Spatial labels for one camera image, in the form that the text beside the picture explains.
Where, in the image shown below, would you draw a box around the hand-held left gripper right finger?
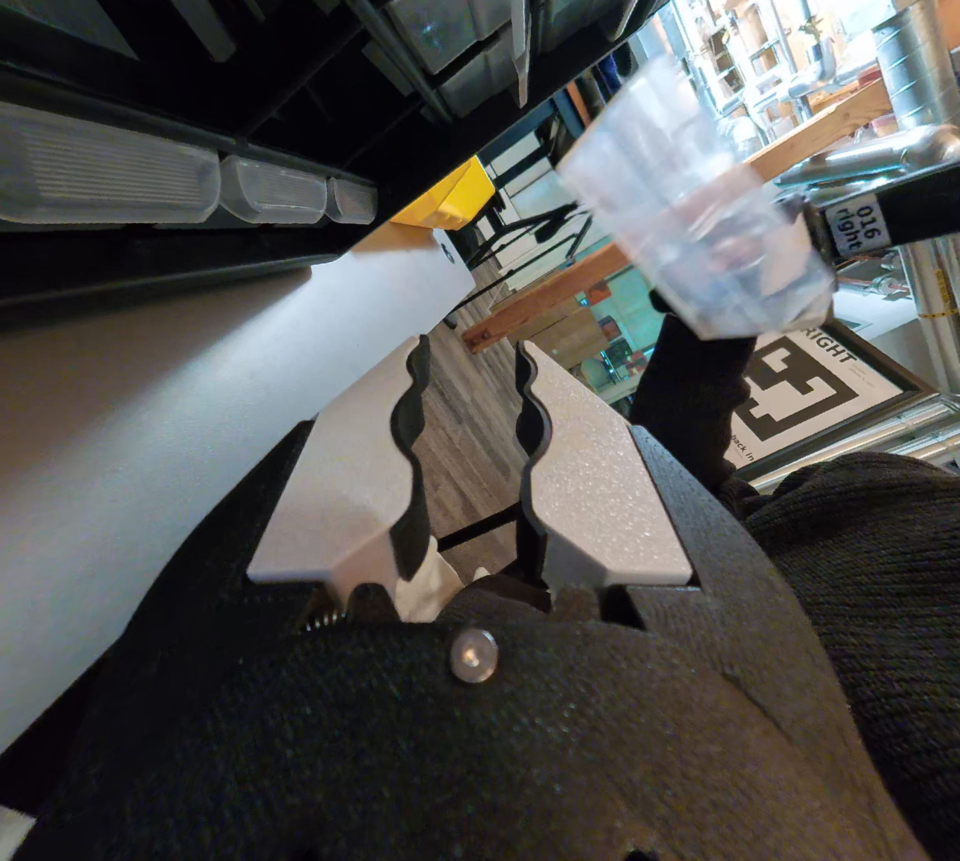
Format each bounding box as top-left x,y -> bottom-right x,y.
514,339 -> 693,592

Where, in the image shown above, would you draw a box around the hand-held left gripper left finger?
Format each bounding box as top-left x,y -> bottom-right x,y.
246,333 -> 432,611

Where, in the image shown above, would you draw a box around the clear plastic drawer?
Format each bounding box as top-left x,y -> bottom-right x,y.
556,54 -> 837,341

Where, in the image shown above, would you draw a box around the black parts drawer cabinet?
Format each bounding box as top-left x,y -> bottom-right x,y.
0,0 -> 725,330

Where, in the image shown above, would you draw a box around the person's right forearm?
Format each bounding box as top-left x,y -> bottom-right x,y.
628,309 -> 759,502

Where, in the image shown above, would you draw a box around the person's beige pants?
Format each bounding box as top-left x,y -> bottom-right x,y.
393,553 -> 468,624

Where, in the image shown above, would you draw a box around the wooden beam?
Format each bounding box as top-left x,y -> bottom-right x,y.
461,77 -> 894,354

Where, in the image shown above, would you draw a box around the black framed marker sign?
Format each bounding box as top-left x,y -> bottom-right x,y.
723,321 -> 939,483

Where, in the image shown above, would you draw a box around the black tripod stand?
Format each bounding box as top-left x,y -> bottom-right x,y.
480,201 -> 594,270

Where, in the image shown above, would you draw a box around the yellow plastic bin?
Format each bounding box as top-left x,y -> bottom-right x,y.
390,156 -> 496,232

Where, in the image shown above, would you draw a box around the rows of clear cabinet drawers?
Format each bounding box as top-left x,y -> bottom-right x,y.
0,0 -> 684,228

